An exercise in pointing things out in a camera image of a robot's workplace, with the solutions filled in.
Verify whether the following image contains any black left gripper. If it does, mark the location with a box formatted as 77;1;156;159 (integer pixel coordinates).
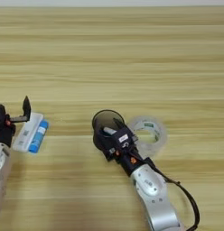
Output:
0;95;33;149

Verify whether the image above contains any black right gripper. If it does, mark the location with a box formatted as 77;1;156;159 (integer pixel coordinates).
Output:
95;117;157;178

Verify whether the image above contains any black mesh pen cup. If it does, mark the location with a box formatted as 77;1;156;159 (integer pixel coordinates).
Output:
91;108;126;152

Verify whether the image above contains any white plastic case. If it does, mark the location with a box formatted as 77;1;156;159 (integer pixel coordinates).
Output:
11;112;45;153

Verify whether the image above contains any blue glue stick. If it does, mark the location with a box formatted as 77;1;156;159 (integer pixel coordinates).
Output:
27;119;50;154

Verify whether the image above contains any white cylinder stick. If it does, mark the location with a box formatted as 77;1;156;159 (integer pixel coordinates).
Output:
102;126;118;136

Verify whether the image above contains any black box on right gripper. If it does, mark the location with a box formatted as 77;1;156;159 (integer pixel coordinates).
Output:
111;125;139;152

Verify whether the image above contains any clear tape roll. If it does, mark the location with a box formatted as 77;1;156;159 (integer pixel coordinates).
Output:
126;115;168;158

